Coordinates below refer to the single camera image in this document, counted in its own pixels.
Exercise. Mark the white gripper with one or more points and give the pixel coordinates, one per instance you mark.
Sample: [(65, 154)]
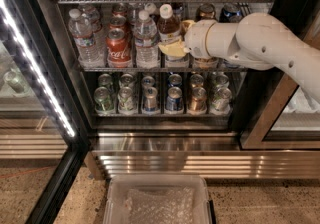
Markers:
[(196, 40)]

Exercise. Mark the brown tea bottle white label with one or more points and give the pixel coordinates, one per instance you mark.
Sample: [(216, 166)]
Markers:
[(169, 27)]

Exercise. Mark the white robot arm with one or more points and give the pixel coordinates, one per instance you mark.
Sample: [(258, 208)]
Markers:
[(259, 41)]

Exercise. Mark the front centre water bottle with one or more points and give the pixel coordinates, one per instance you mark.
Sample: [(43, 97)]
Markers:
[(146, 41)]

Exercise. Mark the water bottle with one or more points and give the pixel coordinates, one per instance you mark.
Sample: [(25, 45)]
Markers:
[(83, 36), (146, 41), (93, 15), (151, 8)]

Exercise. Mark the rear centre water bottle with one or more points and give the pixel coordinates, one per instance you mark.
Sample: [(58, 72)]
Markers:
[(151, 8)]

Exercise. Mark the rear left water bottle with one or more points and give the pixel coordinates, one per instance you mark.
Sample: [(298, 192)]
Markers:
[(93, 15)]

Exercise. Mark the front left water bottle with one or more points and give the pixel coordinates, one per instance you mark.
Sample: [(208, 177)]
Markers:
[(83, 36)]

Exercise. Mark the steel fridge base grille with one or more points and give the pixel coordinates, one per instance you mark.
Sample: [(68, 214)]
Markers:
[(209, 155)]

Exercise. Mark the right glass fridge door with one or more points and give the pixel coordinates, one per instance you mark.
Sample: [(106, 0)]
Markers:
[(287, 118)]

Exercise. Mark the rear bronze soda can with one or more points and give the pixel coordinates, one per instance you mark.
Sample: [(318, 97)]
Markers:
[(206, 12)]

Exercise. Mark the bronze soda can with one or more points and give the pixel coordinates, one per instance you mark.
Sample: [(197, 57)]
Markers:
[(205, 63), (206, 12)]

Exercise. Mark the front bronze soda can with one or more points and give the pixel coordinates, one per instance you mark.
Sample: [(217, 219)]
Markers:
[(205, 63)]

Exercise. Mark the rear blue pepsi can bottom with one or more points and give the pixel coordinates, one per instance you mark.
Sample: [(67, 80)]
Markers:
[(175, 80)]

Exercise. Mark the blue pepsi can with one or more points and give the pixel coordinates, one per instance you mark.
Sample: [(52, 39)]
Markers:
[(235, 19), (175, 80), (174, 101), (230, 65), (229, 10)]

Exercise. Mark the rear bronze can bottom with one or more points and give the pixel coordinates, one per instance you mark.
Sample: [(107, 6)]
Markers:
[(196, 80)]

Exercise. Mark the middle blue pepsi can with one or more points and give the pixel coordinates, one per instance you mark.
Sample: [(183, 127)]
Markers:
[(235, 19)]

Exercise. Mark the rear silver green can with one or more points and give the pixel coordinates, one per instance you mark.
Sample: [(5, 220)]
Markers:
[(219, 80)]

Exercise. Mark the silver green can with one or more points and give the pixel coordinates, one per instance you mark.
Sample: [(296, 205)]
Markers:
[(220, 103), (219, 80)]

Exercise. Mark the rear silver blue can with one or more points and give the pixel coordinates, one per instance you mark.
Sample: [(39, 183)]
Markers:
[(147, 81)]

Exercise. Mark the silver blue can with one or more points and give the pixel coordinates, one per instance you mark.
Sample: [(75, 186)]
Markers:
[(150, 100), (147, 81)]

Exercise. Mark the front red coca-cola can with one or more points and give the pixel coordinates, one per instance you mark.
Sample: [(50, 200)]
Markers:
[(118, 48)]

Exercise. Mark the red coca-cola can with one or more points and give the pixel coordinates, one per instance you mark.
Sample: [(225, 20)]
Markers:
[(118, 48), (120, 10), (119, 22)]

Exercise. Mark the front silver blue can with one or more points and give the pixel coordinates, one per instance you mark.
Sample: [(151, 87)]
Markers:
[(150, 100)]

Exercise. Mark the rear red coca-cola can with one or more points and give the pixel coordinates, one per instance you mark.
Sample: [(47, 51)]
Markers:
[(120, 10)]

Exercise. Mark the front blue pepsi can bottom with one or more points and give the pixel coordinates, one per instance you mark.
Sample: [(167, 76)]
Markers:
[(174, 101)]

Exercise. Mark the middle red coca-cola can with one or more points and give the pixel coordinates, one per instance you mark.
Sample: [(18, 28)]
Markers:
[(119, 22)]

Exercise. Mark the front bronze can bottom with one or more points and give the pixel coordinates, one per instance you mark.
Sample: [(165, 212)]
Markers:
[(197, 102)]

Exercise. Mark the rear green white can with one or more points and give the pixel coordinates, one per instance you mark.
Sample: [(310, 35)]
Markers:
[(127, 80)]

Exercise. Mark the green white can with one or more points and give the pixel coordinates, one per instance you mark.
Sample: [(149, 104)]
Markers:
[(126, 101), (127, 80)]

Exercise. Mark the front silver green can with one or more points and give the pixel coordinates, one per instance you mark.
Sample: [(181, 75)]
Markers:
[(220, 103)]

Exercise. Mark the front green white can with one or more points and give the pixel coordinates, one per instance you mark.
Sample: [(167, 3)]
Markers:
[(126, 101)]

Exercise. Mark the rear green soda can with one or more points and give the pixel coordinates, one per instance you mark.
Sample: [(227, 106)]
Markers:
[(105, 80)]

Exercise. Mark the green soda can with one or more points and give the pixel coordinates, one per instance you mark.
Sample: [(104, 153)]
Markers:
[(104, 103), (105, 80)]

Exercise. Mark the front green soda can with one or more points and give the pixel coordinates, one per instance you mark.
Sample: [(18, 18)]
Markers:
[(104, 103)]

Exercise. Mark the middle wire shelf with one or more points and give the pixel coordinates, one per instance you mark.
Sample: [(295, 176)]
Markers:
[(160, 70)]

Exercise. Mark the bottom wire shelf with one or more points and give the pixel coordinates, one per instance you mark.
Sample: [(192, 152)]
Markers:
[(158, 114)]

